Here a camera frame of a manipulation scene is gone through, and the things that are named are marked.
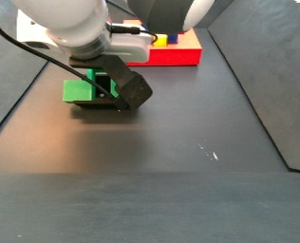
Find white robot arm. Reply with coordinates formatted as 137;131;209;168
11;0;214;63

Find red base board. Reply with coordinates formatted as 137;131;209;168
129;28;202;66

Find black cable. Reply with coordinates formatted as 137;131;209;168
0;0;161;108

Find black angle fixture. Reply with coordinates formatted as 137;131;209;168
71;74;129;111

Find blue block right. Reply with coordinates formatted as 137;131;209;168
168;34;178;44

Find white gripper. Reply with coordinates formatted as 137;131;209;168
17;11;151;63

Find green U-shaped block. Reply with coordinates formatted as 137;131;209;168
63;68;118;103

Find yellow long block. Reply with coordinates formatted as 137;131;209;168
153;34;168;47

